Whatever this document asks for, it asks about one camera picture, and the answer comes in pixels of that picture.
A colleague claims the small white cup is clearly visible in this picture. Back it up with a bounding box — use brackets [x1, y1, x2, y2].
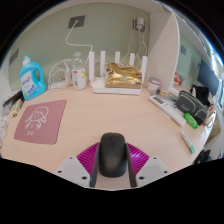
[146, 76, 162, 95]

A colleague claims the black computer mouse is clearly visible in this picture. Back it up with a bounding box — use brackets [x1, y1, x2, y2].
[98, 132, 128, 178]

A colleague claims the grey pencil case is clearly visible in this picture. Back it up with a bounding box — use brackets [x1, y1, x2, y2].
[176, 90, 209, 126]

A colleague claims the small beige box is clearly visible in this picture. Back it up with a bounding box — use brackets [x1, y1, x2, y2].
[9, 98, 24, 118]

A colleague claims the pink mouse pad with drawing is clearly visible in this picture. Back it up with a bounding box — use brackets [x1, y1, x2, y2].
[13, 99, 68, 146]

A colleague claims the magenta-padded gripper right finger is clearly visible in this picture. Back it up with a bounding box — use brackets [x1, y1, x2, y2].
[125, 142, 171, 189]

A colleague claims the white and green tube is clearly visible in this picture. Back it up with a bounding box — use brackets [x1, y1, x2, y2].
[180, 129, 196, 155]

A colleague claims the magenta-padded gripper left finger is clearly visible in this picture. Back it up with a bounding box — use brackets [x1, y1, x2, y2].
[54, 142, 101, 189]

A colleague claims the black bag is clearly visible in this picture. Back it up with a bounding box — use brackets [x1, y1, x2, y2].
[189, 84, 210, 108]

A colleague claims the white wall socket cable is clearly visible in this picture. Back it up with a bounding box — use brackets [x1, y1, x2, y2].
[64, 20, 94, 58]

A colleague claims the white remote control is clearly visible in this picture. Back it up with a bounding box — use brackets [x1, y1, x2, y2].
[148, 94, 187, 128]

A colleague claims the grey blank wall plate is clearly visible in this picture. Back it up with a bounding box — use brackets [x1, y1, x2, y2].
[8, 48, 20, 66]

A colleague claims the black monitor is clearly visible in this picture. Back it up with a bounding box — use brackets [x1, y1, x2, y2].
[196, 59, 222, 98]

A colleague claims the white coiled cable bundle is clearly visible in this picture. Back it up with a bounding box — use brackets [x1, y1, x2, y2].
[47, 58, 74, 92]

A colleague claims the grey wall socket plate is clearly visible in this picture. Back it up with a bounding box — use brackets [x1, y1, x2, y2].
[68, 15, 86, 29]

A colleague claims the small green packet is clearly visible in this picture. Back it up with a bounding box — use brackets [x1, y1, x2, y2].
[183, 112, 199, 130]

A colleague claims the white router with antennas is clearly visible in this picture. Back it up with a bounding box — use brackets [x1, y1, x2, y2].
[88, 50, 149, 96]

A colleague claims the white wall charger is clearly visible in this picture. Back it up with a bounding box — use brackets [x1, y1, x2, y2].
[133, 16, 147, 33]

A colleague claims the gold foil snack bag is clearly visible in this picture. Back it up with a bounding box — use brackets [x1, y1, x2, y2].
[104, 62, 143, 90]

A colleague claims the blue detergent bottle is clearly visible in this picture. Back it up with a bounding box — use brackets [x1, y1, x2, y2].
[18, 54, 48, 101]

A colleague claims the clear plastic bottle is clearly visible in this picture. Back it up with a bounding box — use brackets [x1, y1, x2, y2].
[71, 51, 88, 91]

